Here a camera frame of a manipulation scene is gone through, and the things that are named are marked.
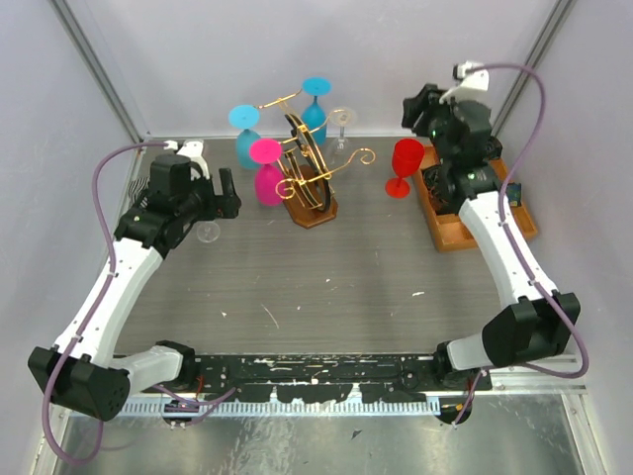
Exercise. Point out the dark rolled tie left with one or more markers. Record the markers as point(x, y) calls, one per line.
point(431, 176)

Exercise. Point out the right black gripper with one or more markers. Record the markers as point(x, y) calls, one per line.
point(426, 100)

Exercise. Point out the white slotted cable duct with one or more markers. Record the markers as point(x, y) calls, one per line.
point(164, 406)

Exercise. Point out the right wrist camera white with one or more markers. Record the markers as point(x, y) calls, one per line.
point(472, 82)

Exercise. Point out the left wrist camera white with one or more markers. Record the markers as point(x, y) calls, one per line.
point(191, 149)

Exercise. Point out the blue wine glass rear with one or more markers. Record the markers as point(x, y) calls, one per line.
point(314, 115)

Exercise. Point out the wooden compartment tray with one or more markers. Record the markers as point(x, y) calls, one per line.
point(447, 231)

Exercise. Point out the clear wine glass rear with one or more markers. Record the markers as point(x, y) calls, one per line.
point(340, 145)

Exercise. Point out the red wine glass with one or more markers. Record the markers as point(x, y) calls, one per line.
point(406, 160)

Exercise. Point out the clear wine glass front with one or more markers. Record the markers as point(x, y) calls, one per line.
point(208, 231)

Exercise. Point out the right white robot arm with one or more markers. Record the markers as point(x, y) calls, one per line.
point(536, 320)

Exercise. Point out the blue patterned folded tie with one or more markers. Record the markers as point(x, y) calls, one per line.
point(514, 194)

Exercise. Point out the striped black white cloth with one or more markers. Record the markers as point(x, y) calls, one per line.
point(138, 188)

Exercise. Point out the dark rolled tie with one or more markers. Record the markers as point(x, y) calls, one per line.
point(431, 176)
point(442, 206)

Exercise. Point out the gold wire wine glass rack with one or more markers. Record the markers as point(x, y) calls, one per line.
point(306, 191)

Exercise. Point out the light blue wine glass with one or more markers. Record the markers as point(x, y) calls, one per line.
point(245, 117)

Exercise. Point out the clear wine glass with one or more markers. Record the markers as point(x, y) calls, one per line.
point(208, 231)
point(340, 145)

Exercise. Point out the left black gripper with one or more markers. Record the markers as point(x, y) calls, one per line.
point(228, 204)

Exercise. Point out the black rolled tie rear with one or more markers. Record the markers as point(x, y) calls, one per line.
point(493, 149)

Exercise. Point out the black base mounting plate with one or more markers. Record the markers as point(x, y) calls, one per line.
point(320, 378)

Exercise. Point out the dark rolled tie right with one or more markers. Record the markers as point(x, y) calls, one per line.
point(442, 206)

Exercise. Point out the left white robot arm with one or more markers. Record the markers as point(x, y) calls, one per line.
point(80, 371)

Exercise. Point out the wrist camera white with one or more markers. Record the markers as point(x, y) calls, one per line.
point(472, 82)
point(191, 149)

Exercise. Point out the pink wine glass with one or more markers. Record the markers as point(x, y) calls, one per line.
point(266, 152)

